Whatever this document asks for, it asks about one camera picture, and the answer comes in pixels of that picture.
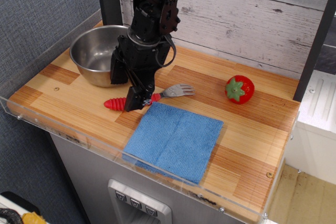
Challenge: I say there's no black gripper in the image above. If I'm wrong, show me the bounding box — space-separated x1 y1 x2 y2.
110 35 172 112

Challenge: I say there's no red handled metal fork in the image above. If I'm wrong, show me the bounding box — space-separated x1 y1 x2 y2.
104 83 195 111

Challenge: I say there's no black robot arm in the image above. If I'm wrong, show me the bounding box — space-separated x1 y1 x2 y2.
110 0 180 112

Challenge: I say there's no blue folded cloth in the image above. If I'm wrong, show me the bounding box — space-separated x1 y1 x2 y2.
122 102 224 184

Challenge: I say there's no stainless steel bowl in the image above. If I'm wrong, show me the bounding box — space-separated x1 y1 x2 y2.
69 25 128 88

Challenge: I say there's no grey toy fridge cabinet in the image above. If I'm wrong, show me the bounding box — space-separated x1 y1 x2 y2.
51 134 240 223

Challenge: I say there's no red toy strawberry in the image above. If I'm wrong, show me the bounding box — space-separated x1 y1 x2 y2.
225 75 255 104

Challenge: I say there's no silver dispenser button panel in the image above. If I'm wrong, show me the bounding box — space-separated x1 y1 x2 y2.
108 179 173 223

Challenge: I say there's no yellow tape piece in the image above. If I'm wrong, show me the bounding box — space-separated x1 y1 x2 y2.
22 212 47 224

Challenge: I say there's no white toy sink unit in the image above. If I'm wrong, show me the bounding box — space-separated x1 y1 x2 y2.
285 70 335 184

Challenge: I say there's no left black frame post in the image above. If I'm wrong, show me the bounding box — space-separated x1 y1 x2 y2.
99 0 123 25

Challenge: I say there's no black frame post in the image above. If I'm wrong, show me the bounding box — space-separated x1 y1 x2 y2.
99 0 123 25
293 0 335 102

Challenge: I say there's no black braided cable bundle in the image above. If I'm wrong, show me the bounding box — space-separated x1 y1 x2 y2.
0 207 26 224

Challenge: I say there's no right black frame post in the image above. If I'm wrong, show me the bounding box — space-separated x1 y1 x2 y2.
293 0 335 102

